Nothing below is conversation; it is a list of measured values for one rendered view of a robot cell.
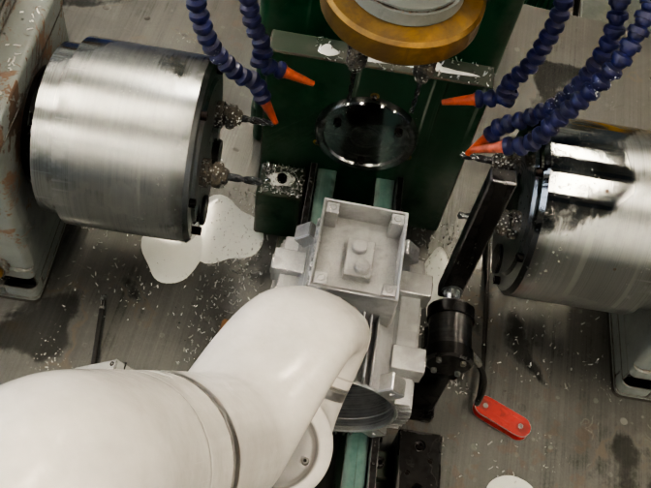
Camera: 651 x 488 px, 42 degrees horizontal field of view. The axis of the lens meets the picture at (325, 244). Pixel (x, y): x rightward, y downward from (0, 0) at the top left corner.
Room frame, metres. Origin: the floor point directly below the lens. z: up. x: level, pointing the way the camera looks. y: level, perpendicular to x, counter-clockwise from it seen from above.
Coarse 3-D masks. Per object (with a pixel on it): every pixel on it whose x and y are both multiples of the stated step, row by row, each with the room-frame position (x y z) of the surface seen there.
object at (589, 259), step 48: (576, 144) 0.73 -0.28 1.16; (624, 144) 0.74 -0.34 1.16; (528, 192) 0.69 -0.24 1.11; (576, 192) 0.66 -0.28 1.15; (624, 192) 0.67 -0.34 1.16; (528, 240) 0.62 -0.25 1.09; (576, 240) 0.62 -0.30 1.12; (624, 240) 0.63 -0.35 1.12; (528, 288) 0.59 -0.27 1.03; (576, 288) 0.60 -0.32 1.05; (624, 288) 0.60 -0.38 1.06
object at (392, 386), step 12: (300, 228) 0.58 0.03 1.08; (312, 228) 0.58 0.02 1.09; (300, 240) 0.56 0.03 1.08; (312, 240) 0.56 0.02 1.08; (408, 240) 0.59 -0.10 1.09; (408, 252) 0.57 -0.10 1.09; (408, 264) 0.57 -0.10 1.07; (384, 384) 0.40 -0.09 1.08; (396, 384) 0.40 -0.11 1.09; (396, 396) 0.39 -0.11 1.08; (372, 432) 0.39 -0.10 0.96; (384, 432) 0.39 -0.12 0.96
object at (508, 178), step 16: (496, 176) 0.58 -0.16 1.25; (512, 176) 0.58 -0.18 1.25; (480, 192) 0.59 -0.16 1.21; (496, 192) 0.57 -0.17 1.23; (512, 192) 0.58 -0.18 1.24; (480, 208) 0.57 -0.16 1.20; (496, 208) 0.57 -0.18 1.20; (480, 224) 0.57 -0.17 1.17; (496, 224) 0.58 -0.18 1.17; (464, 240) 0.57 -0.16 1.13; (480, 240) 0.57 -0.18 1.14; (464, 256) 0.57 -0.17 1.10; (480, 256) 0.58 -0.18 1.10; (448, 272) 0.58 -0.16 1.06; (464, 272) 0.57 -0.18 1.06; (448, 288) 0.57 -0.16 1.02; (464, 288) 0.58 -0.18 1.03
